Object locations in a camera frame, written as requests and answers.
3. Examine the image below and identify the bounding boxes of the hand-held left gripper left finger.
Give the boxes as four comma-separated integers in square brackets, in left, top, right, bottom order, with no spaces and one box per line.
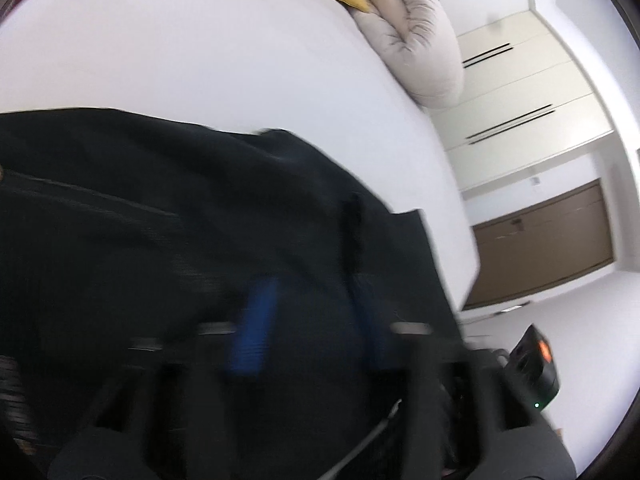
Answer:
[90,277,279,441]

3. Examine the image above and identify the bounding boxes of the folded beige duvet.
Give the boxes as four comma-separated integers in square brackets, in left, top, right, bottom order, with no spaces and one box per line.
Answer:
[352,0,466,110]

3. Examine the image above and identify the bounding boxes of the cream wardrobe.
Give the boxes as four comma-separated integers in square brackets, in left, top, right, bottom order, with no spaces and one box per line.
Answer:
[429,0,640,192]

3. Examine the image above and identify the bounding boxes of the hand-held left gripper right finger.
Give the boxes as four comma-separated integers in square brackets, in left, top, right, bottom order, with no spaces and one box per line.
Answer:
[356,287,532,443]

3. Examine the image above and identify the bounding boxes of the bed with grey headboard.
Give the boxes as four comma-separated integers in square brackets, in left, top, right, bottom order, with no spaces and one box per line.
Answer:
[0,0,482,312]

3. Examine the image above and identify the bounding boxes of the black denim pants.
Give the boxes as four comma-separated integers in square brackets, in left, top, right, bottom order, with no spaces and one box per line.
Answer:
[0,106,482,480]

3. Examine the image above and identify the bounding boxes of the brown wooden door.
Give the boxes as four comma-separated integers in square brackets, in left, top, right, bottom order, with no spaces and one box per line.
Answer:
[462,180,617,312]

